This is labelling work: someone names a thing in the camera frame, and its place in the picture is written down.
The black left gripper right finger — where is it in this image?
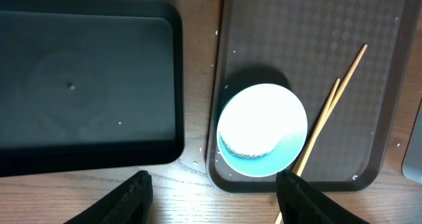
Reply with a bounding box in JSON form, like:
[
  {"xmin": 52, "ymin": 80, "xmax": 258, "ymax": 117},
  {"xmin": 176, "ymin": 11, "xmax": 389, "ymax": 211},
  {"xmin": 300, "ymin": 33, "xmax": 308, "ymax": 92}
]
[{"xmin": 276, "ymin": 170, "xmax": 367, "ymax": 224}]

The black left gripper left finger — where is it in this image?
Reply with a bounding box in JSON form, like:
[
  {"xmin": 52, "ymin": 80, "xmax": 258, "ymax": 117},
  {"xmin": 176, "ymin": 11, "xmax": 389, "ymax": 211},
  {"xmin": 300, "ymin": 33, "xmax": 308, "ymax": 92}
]
[{"xmin": 65, "ymin": 171, "xmax": 153, "ymax": 224}]

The wooden chopstick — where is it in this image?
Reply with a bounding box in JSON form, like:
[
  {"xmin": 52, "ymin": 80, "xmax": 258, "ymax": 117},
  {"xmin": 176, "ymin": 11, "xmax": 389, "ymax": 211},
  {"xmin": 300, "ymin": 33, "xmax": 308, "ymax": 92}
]
[
  {"xmin": 292, "ymin": 78, "xmax": 340, "ymax": 177},
  {"xmin": 274, "ymin": 43, "xmax": 369, "ymax": 224}
]

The grey dishwasher rack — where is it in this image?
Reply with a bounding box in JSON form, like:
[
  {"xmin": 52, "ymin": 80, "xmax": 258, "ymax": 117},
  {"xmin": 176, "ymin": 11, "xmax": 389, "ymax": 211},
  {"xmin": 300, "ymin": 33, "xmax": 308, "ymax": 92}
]
[{"xmin": 402, "ymin": 105, "xmax": 422, "ymax": 184}]

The light blue small bowl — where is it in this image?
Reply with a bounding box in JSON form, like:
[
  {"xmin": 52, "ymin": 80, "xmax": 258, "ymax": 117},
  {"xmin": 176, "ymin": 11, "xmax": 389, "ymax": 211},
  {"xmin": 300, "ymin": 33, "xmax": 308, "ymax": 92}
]
[{"xmin": 216, "ymin": 84, "xmax": 308, "ymax": 178}]

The black plastic tray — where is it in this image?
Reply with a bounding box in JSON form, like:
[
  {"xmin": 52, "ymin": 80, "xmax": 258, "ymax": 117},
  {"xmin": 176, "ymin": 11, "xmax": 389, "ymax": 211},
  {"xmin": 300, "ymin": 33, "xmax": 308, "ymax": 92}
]
[{"xmin": 1, "ymin": 0, "xmax": 185, "ymax": 177}]

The brown serving tray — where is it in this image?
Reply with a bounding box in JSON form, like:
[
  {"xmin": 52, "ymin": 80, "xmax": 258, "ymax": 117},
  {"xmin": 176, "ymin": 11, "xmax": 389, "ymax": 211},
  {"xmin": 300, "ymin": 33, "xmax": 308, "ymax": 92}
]
[{"xmin": 206, "ymin": 0, "xmax": 421, "ymax": 194}]

